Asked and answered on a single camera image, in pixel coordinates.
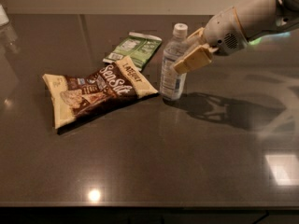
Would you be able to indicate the clear blue-label plastic water bottle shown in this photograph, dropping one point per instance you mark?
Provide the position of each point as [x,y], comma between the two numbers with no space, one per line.
[171,83]

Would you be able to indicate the white object at table edge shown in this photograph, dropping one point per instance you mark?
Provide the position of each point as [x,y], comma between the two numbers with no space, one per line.
[3,16]

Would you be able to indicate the brown sea salt chip bag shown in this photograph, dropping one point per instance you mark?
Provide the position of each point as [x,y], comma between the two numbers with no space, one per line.
[113,86]

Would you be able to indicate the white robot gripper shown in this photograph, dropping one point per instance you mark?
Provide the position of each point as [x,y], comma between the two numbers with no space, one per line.
[221,32]

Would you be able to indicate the green snack bag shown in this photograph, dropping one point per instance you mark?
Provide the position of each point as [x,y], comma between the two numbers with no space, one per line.
[139,47]

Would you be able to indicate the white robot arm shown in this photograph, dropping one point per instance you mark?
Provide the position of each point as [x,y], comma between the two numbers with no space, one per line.
[265,17]

